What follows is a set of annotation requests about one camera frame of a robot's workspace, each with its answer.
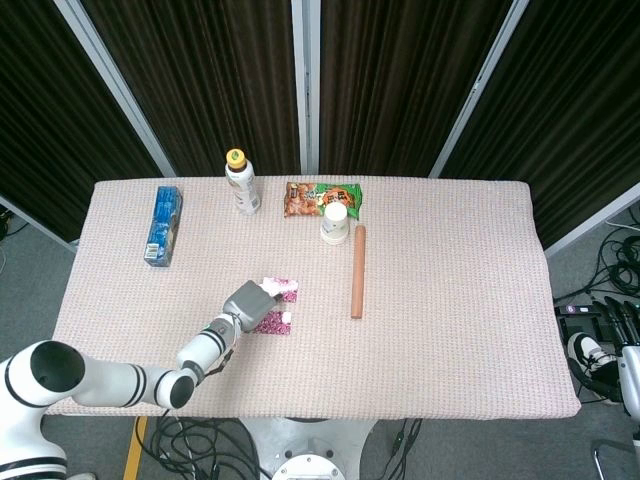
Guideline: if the pink woven tablecloth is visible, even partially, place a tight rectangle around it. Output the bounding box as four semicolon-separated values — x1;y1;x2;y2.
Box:
44;174;583;420

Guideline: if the yellow-capped drink bottle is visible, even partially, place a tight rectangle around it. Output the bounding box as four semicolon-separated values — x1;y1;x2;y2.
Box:
224;148;262;216

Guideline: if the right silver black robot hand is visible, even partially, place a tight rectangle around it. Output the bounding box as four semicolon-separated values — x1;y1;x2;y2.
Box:
574;295;640;421

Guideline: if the grey partition post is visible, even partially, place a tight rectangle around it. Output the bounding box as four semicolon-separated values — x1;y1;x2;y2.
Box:
291;0;322;176
53;0;177;178
428;0;530;179

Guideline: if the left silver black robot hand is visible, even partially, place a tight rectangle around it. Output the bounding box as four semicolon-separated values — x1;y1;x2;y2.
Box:
222;279;282;334

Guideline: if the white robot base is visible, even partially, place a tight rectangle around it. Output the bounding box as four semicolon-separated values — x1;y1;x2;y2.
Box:
239;416;376;480

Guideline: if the wooden rolling pin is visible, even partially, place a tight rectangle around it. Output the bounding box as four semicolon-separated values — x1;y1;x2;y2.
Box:
350;224;368;320

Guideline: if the orange green snack bag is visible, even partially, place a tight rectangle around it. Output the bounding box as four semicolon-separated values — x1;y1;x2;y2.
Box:
284;181;362;221

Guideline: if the chrome tube leg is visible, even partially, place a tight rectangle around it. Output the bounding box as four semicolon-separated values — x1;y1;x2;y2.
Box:
592;438;624;480

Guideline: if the dark curtain partition panel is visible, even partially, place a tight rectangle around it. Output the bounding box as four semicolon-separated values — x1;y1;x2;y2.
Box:
82;0;302;177
0;0;164;242
319;0;514;177
438;0;640;249

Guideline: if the grey partition frame rail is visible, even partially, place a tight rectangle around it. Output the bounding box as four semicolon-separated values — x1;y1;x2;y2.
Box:
0;194;80;254
543;180;640;259

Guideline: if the white black sneaker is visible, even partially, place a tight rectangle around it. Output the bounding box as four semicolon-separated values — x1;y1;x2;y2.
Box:
566;332;619;386

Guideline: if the yellow floor tape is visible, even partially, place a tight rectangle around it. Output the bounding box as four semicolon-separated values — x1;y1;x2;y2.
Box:
123;417;150;480

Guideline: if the white paper cup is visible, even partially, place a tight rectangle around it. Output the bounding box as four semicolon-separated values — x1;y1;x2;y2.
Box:
320;202;349;246

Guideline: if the blue cardboard box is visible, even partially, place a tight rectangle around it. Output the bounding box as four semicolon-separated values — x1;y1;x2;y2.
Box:
143;185;184;269

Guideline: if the black cable with connector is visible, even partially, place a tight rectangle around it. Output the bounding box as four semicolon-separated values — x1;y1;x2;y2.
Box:
387;418;424;480

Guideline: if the black power strip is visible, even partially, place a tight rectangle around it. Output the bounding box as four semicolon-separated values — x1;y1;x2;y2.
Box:
555;302;603;316

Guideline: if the black floor cable bundle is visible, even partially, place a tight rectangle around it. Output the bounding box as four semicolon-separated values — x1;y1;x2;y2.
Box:
582;204;640;301
144;412;261;480

